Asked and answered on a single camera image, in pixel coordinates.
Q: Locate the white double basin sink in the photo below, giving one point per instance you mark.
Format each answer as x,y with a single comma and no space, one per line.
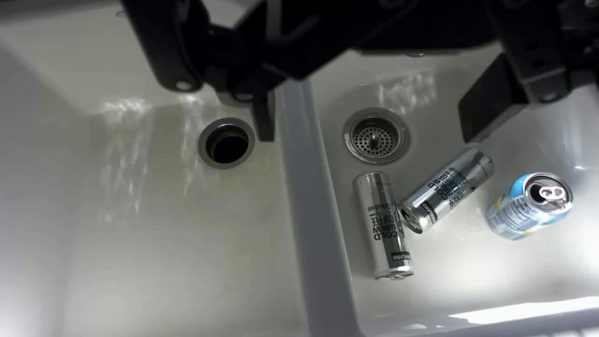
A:
114,227

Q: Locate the silver can upright lying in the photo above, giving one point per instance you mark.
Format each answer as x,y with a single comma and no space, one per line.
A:
384,225

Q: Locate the silver can tilted lying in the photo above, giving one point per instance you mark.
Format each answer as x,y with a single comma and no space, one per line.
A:
448,188

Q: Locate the open left drain hole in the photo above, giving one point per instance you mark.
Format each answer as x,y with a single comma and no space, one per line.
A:
225,143

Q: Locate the metal strainer drain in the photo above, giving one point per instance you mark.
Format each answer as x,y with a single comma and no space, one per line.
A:
377,135

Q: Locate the blue white opened can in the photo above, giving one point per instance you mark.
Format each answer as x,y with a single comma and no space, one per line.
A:
532,203

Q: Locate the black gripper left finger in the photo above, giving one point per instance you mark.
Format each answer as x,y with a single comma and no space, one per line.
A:
187,51

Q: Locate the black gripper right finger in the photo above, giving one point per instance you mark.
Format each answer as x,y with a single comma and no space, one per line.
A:
549,49

